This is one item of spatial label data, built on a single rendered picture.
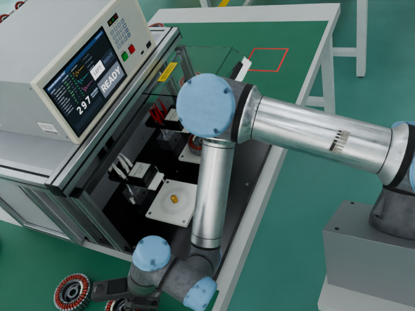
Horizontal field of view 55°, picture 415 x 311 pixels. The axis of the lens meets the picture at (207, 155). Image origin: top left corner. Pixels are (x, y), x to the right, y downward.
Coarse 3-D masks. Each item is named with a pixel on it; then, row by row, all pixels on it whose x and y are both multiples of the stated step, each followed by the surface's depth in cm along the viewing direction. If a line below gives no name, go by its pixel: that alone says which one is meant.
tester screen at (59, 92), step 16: (96, 48) 105; (80, 64) 101; (112, 64) 111; (64, 80) 97; (80, 80) 101; (96, 80) 106; (64, 96) 97; (80, 96) 102; (96, 96) 107; (64, 112) 98; (80, 128) 104
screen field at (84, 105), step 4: (88, 96) 104; (84, 100) 103; (88, 100) 105; (92, 100) 106; (80, 104) 102; (84, 104) 103; (88, 104) 105; (80, 108) 103; (84, 108) 104; (80, 112) 103
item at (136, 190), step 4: (132, 188) 129; (136, 188) 129; (140, 188) 129; (144, 188) 131; (124, 192) 129; (128, 192) 128; (132, 192) 128; (136, 192) 128; (140, 192) 129; (144, 192) 131; (128, 196) 129; (132, 196) 128; (136, 196) 128; (140, 196) 130; (144, 196) 132; (128, 200) 131; (136, 200) 129; (140, 200) 130; (140, 204) 130
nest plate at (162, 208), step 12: (168, 180) 133; (168, 192) 130; (180, 192) 128; (192, 192) 127; (156, 204) 127; (168, 204) 126; (180, 204) 125; (192, 204) 124; (156, 216) 124; (168, 216) 123; (180, 216) 122; (192, 216) 122
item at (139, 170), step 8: (120, 168) 126; (136, 168) 121; (144, 168) 120; (152, 168) 120; (112, 176) 124; (120, 176) 123; (128, 176) 119; (136, 176) 118; (144, 176) 118; (152, 176) 121; (160, 176) 121; (128, 184) 122; (136, 184) 120; (144, 184) 119; (152, 184) 120
